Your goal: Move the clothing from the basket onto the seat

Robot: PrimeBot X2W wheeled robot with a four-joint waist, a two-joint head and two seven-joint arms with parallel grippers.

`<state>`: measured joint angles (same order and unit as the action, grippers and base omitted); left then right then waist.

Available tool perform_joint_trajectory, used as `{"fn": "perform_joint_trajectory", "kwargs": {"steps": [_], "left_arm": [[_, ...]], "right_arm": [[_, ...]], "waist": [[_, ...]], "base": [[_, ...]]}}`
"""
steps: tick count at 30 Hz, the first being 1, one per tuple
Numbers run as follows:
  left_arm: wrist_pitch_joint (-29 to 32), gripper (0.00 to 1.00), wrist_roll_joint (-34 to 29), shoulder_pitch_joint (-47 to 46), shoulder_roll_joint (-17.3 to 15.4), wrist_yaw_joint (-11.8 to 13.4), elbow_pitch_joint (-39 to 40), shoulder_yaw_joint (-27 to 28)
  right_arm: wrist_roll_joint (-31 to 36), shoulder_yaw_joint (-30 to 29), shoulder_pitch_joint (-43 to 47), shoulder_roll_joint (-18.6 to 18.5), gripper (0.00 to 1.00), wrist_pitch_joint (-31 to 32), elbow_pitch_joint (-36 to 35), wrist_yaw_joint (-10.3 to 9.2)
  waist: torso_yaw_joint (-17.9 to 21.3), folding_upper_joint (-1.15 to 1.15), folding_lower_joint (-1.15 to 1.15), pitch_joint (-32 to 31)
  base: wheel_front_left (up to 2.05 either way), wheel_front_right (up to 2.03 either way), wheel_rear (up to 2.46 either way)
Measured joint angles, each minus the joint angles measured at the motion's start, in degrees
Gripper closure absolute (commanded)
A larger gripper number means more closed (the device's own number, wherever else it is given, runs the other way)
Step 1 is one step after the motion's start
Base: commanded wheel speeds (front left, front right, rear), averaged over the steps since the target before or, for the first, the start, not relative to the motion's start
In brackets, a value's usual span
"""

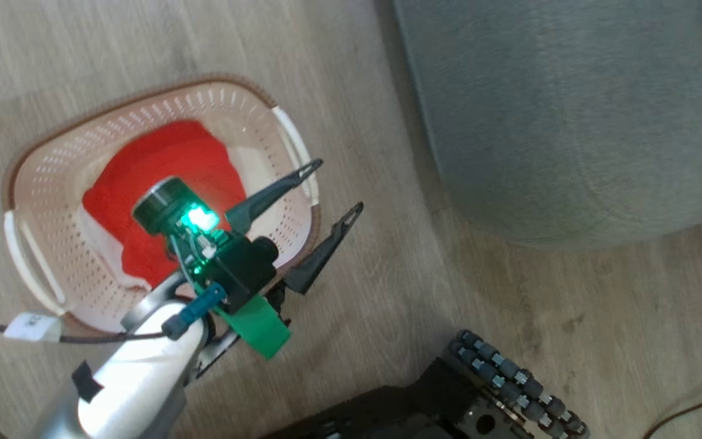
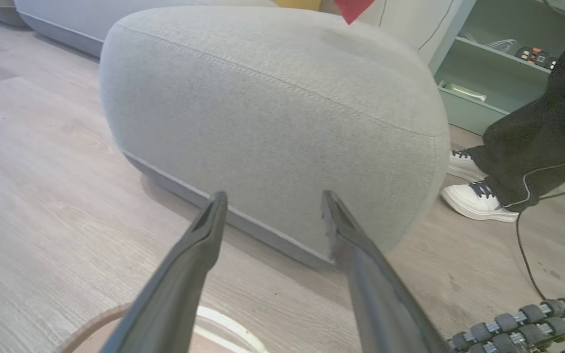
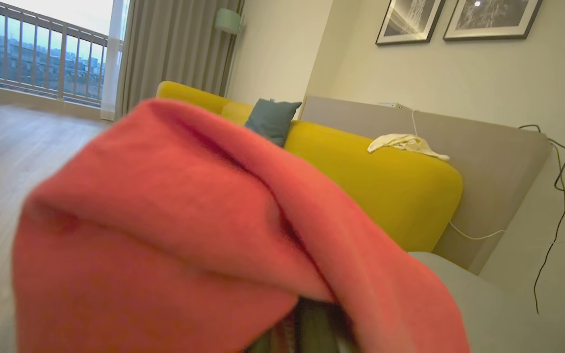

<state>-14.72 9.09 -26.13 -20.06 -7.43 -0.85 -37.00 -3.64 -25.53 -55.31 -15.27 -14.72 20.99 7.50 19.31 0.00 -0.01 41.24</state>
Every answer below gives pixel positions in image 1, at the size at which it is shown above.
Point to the cream laundry basket brown rim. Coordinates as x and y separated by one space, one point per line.
52 183

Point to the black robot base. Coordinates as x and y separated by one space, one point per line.
509 378

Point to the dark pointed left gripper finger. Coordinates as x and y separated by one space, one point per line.
259 204
311 268

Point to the red cloth garment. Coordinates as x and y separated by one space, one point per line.
144 164

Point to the blue left camera connector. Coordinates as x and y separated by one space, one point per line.
198 308

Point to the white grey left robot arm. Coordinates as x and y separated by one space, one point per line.
138 378

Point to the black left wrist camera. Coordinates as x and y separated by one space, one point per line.
244 268

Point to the grey fabric sofa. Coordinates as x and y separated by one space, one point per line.
570 110

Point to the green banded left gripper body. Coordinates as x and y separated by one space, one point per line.
259 329

